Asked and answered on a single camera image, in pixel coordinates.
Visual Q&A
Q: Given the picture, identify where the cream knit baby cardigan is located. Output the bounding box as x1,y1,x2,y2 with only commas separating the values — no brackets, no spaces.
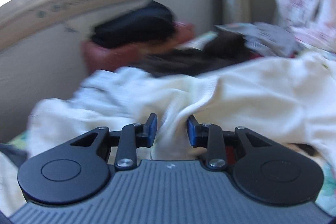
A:
117,53,335,164

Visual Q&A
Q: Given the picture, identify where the floral quilted bedspread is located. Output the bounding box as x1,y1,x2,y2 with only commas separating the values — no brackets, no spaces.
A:
7,31,336,210

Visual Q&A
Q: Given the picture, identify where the pale printed cream garment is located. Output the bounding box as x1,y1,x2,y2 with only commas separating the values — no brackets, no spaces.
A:
1,68,155,216

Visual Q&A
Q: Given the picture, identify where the grey cloth garment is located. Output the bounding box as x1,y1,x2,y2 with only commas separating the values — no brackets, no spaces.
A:
215,22,299,58

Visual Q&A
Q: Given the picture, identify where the dark brown garment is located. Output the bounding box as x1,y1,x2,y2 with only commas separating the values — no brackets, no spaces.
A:
129,31,252,78

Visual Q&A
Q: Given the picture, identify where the red leather cushion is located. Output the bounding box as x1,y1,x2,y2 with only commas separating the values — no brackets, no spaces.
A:
80,21,197,75

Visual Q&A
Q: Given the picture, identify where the black garment on cushion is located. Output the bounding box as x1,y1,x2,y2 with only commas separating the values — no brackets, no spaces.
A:
91,0,175,49

